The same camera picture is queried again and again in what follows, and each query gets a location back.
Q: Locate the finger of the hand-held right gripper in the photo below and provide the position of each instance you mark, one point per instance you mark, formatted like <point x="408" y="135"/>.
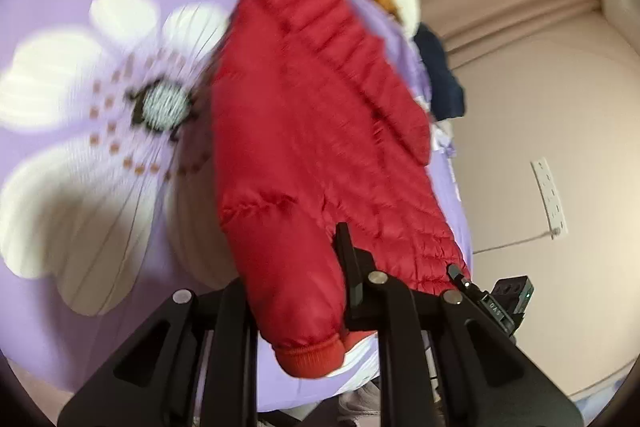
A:
<point x="457" y="275"/>

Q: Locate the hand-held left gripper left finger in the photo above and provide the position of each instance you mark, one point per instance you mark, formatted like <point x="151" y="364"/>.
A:
<point x="234" y="337"/>

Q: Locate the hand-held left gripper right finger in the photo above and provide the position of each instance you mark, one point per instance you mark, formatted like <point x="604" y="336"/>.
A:
<point x="351" y="279"/>

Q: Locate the red puffer jacket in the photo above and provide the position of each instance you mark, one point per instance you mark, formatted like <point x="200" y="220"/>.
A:
<point x="310" y="147"/>

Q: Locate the dark navy garment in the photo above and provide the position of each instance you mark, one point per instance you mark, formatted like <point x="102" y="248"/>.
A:
<point x="441" y="77"/>

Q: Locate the white wall power socket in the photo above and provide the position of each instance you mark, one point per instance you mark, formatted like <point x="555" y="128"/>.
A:
<point x="550" y="197"/>

